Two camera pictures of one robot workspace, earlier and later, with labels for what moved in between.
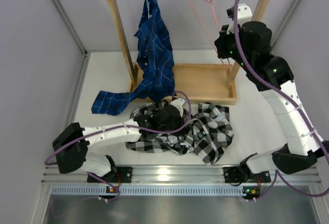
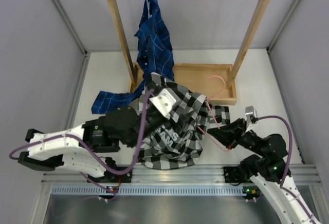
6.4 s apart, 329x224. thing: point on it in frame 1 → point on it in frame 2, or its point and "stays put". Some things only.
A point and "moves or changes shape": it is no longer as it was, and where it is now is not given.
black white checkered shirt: (208, 133) moves or changes shape
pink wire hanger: (217, 25) → (226, 150)
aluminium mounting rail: (175, 174) stays put
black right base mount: (243, 174) stays put
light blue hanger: (149, 15) stays put
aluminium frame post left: (68, 19) stays put
